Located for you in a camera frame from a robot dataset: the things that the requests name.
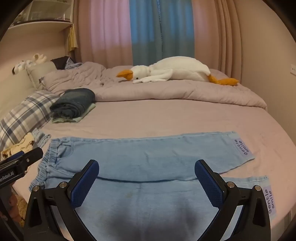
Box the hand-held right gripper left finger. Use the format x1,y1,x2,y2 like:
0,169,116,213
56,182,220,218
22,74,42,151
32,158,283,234
23,159,100,241

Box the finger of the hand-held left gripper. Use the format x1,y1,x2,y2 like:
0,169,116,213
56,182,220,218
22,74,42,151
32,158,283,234
0,148,43,173

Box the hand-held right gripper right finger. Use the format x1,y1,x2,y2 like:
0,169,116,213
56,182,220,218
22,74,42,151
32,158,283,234
194,159,271,241

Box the light blue denim pants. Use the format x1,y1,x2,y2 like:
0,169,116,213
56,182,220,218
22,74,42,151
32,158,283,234
28,131,275,241

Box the cream floral cloth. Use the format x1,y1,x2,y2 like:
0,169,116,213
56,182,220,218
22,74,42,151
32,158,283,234
0,133,35,160

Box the small light blue cloth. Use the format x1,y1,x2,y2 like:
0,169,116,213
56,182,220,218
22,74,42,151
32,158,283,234
31,130,51,149

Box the blue plaid pillow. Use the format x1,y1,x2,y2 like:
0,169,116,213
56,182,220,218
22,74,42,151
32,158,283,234
0,90,61,151

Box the folded light green cloth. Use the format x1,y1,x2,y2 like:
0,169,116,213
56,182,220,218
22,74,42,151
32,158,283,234
51,103,96,124

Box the beige headboard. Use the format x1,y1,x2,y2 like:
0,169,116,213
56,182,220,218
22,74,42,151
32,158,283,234
0,68,37,123

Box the folded dark jeans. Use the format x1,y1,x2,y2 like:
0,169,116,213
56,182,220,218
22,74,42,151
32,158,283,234
50,88,96,119

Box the bed with pink sheet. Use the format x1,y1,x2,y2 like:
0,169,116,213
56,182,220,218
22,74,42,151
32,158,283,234
9,67,294,241

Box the grey pillow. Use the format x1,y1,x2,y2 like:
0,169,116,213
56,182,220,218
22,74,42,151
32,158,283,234
27,61,58,91

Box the white and black plush toy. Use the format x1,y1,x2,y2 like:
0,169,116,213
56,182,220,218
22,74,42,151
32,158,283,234
12,60,33,75

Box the cream plush toy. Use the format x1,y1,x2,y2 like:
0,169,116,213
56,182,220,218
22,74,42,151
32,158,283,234
30,54,48,65

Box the dark cloth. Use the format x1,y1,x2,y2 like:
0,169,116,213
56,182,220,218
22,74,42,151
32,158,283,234
50,56,71,70

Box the blue checked cloth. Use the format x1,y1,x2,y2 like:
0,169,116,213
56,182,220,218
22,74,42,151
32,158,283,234
64,58,82,70

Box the mauve quilt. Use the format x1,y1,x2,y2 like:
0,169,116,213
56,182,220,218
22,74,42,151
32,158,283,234
43,61,267,111

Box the white goose plush toy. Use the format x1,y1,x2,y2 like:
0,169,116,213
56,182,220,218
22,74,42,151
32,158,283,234
116,56,240,87

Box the pink curtain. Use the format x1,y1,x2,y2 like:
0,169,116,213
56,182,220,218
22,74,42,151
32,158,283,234
74,0,133,69
192,0,249,79

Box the blue curtain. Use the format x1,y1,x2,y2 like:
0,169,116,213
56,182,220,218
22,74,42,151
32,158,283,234
128,0,196,66

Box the white wall shelf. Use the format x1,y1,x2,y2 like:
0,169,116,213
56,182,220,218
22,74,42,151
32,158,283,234
7,0,74,30

